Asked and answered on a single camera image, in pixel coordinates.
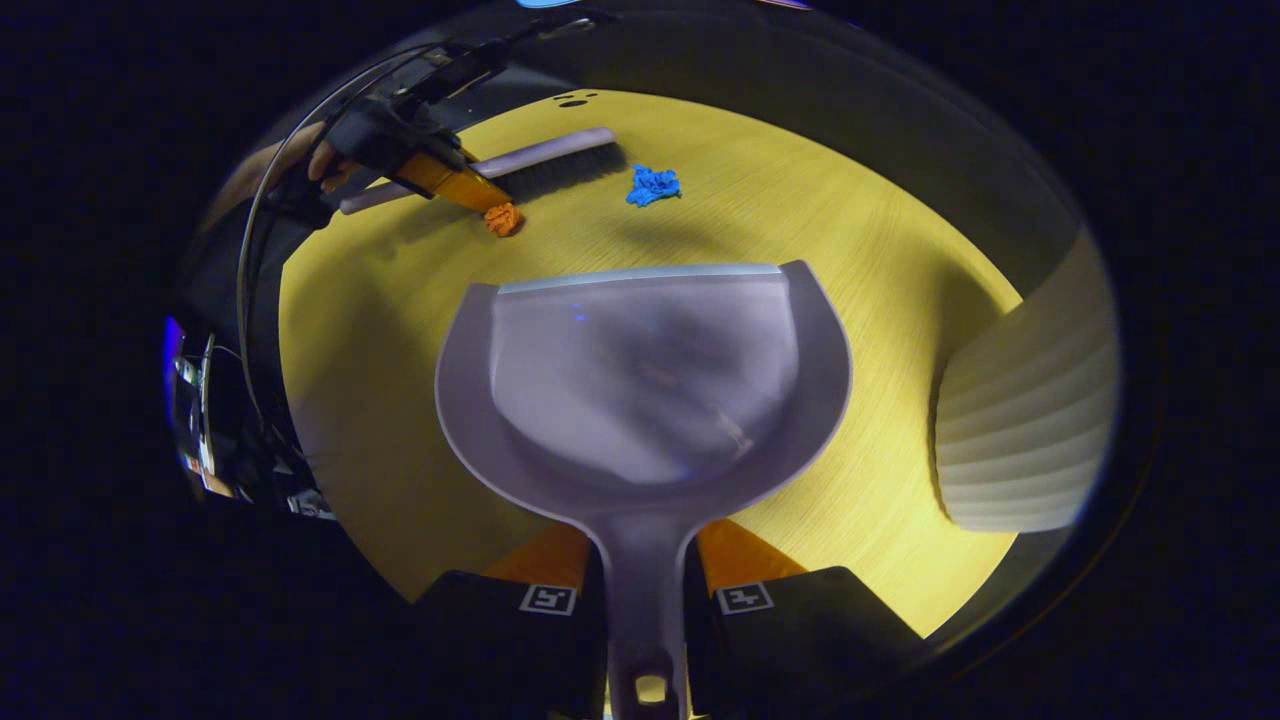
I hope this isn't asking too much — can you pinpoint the dark equipment pile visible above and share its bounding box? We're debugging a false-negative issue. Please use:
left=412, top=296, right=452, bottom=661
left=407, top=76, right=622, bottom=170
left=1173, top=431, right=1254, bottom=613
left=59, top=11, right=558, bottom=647
left=163, top=315, right=336, bottom=523

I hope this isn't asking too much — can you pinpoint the yellow wooden desktop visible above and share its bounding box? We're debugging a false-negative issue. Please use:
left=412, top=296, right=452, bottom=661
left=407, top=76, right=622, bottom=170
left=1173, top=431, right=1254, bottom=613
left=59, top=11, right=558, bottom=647
left=278, top=90, right=1026, bottom=641

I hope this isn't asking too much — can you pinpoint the blue paper trash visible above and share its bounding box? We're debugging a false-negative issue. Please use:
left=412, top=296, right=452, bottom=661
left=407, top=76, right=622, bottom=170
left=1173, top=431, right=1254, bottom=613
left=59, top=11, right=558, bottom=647
left=626, top=165, right=683, bottom=209

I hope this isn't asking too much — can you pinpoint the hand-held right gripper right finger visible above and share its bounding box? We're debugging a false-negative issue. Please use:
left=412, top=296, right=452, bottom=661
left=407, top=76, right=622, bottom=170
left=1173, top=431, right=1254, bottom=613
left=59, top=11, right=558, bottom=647
left=684, top=518, right=923, bottom=719

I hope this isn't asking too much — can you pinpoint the pink plastic dustpan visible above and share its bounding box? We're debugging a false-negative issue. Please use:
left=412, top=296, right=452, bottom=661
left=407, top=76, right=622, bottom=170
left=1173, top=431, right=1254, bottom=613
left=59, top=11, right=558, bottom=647
left=434, top=260, right=854, bottom=720

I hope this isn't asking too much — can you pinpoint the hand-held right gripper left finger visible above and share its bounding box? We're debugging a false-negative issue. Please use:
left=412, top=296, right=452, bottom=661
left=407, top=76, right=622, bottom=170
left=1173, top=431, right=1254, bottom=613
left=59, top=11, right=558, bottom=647
left=412, top=522, right=611, bottom=720

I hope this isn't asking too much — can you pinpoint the small pink broom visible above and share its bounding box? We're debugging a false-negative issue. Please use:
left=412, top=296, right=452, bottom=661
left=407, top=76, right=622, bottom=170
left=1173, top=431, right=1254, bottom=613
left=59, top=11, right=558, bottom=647
left=338, top=127, right=628, bottom=217

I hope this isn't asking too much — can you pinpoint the white ribbed garbage bin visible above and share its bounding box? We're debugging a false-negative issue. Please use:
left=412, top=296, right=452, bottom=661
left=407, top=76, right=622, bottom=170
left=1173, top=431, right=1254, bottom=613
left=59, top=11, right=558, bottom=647
left=933, top=228, right=1119, bottom=535

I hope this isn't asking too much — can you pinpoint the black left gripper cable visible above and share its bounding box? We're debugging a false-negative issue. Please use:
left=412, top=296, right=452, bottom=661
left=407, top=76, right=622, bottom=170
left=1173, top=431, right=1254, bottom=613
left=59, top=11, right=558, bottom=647
left=235, top=40, right=471, bottom=441

